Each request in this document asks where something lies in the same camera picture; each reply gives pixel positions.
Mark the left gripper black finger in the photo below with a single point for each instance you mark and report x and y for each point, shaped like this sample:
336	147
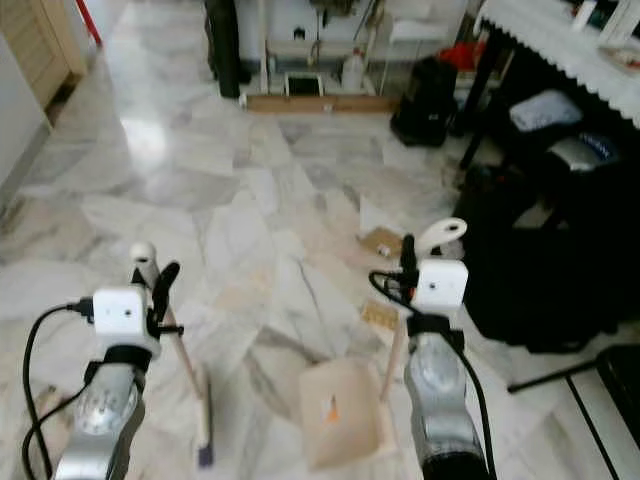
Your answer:
167	282

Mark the small gold box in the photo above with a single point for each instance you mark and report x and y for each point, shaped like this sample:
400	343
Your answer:
380	315

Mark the wooden broom with white grip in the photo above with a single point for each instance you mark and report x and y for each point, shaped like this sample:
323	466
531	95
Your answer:
205	420

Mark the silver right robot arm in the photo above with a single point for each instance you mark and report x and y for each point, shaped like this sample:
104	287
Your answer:
440	400

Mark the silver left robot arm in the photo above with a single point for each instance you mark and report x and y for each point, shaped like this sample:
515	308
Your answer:
95	420

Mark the brown cardboard box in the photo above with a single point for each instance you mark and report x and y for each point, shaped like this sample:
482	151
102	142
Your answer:
382	241

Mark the large black suitcase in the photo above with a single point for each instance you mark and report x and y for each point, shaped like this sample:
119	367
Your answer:
540	280

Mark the black backpack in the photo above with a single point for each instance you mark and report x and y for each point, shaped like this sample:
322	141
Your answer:
423	100

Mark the long wooden board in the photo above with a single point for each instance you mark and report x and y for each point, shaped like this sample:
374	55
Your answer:
320	103

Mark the white plastic bottle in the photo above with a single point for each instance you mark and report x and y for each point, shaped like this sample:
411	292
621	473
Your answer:
353	72

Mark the white framed tablet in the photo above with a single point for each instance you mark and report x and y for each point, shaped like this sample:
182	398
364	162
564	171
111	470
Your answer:
303	86

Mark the pale blue cloth bundle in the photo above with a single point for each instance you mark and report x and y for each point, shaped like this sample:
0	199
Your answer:
545	110

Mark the red bag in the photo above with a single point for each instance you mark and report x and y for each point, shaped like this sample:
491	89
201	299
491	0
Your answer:
460	55

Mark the silver and blue bag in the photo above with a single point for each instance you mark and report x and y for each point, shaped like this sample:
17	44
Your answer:
585	152

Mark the black metal stand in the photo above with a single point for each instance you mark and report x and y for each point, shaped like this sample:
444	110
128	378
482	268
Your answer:
620	385

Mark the white lace tablecloth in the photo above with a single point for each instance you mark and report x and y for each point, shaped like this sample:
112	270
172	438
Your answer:
560	50

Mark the red stool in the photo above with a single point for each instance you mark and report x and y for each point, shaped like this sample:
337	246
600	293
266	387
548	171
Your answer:
90	22

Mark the beige louvered door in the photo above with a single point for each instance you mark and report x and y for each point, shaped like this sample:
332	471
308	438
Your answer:
40	35

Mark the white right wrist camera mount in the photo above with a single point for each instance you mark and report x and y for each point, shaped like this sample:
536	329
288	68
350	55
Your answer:
440	285

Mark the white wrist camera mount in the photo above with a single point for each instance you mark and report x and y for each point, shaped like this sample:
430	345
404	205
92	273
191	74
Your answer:
120	312
440	285

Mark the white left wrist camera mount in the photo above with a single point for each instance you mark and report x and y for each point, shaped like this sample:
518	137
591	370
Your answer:
120	312

